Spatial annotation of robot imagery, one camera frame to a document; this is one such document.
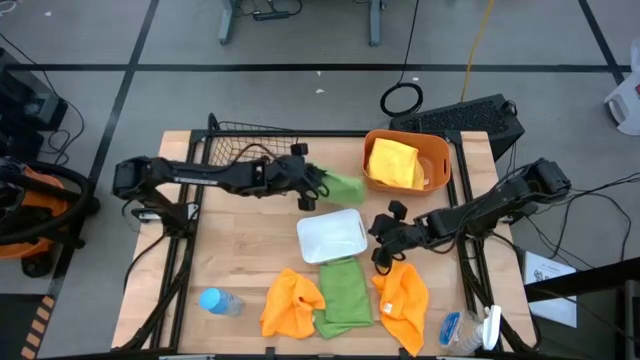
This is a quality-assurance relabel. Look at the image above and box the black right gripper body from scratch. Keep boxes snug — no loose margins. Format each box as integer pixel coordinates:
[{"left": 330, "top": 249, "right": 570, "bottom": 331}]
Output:
[{"left": 380, "top": 200, "right": 432, "bottom": 270}]

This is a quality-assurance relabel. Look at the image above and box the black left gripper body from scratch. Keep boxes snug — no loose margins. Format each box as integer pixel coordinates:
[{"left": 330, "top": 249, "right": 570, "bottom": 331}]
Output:
[{"left": 273, "top": 142, "right": 322, "bottom": 212}]

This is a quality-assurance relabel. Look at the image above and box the green microfiber towel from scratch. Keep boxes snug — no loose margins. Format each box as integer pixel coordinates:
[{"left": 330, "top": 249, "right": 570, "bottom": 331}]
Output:
[
  {"left": 313, "top": 255, "right": 376, "bottom": 341},
  {"left": 313, "top": 166, "right": 367, "bottom": 207}
]

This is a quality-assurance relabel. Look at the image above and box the orange microfiber towel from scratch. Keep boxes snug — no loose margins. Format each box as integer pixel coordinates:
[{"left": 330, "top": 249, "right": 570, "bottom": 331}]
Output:
[
  {"left": 370, "top": 260, "right": 431, "bottom": 358},
  {"left": 258, "top": 267, "right": 327, "bottom": 341}
]

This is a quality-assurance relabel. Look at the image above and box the white plastic basket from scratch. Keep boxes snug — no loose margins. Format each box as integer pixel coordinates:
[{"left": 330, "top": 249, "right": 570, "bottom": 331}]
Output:
[{"left": 295, "top": 208, "right": 369, "bottom": 266}]

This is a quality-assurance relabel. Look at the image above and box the orange plastic basket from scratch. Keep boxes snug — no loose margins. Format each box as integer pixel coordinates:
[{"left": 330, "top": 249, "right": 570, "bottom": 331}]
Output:
[{"left": 361, "top": 129, "right": 453, "bottom": 196}]

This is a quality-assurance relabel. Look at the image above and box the clear spray bottle white trigger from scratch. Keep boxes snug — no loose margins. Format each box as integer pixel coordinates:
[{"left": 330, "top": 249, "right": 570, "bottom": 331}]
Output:
[{"left": 439, "top": 304, "right": 503, "bottom": 357}]

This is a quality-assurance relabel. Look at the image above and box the clear water bottle blue cap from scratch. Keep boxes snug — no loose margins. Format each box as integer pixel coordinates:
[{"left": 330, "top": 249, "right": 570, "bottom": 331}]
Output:
[{"left": 198, "top": 287, "right": 247, "bottom": 318}]

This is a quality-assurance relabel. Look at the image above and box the white paper sheet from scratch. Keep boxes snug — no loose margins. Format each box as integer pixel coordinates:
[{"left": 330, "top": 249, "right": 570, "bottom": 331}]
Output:
[{"left": 521, "top": 250, "right": 579, "bottom": 329}]

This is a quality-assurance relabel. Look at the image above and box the black power strip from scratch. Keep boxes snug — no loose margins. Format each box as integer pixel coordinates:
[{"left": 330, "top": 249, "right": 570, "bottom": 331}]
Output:
[{"left": 251, "top": 9, "right": 292, "bottom": 23}]

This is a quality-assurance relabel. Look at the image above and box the grey desk leg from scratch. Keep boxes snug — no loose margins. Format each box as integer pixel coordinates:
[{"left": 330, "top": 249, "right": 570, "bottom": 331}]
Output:
[
  {"left": 217, "top": 0, "right": 237, "bottom": 47},
  {"left": 368, "top": 0, "right": 387, "bottom": 48}
]

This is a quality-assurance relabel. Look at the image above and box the black desk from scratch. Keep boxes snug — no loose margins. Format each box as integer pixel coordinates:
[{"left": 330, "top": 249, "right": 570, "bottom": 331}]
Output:
[{"left": 523, "top": 256, "right": 640, "bottom": 360}]

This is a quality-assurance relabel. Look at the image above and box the white plastic stool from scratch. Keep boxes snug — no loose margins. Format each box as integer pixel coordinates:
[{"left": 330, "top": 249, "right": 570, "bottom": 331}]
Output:
[{"left": 603, "top": 36, "right": 640, "bottom": 138}]

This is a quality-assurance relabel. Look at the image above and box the orange and black vacuum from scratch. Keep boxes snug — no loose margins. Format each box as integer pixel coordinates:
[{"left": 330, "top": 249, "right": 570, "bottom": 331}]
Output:
[{"left": 0, "top": 156, "right": 102, "bottom": 279}]

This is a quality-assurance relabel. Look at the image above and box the black equipment box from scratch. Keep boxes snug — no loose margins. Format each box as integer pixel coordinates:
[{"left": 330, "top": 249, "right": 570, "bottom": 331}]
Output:
[{"left": 0, "top": 46, "right": 70, "bottom": 162}]

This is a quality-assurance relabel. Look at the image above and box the black wire basket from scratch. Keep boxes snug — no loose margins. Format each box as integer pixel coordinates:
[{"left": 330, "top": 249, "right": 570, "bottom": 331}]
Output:
[{"left": 205, "top": 112, "right": 300, "bottom": 171}]

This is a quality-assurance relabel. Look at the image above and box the black coiled cable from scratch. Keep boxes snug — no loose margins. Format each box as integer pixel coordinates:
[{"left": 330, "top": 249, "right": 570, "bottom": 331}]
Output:
[{"left": 379, "top": 0, "right": 426, "bottom": 119}]

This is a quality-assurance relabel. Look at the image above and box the black metal table frame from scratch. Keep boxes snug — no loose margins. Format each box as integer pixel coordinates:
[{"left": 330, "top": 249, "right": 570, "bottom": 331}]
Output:
[{"left": 118, "top": 128, "right": 542, "bottom": 354}]

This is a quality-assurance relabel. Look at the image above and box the black cable bundle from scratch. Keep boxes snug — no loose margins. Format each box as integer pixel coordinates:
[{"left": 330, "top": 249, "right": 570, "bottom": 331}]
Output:
[{"left": 519, "top": 171, "right": 640, "bottom": 271}]

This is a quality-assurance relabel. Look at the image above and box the yellow cable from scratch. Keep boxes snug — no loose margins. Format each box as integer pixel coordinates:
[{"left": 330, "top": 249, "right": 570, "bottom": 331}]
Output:
[{"left": 459, "top": 0, "right": 497, "bottom": 104}]

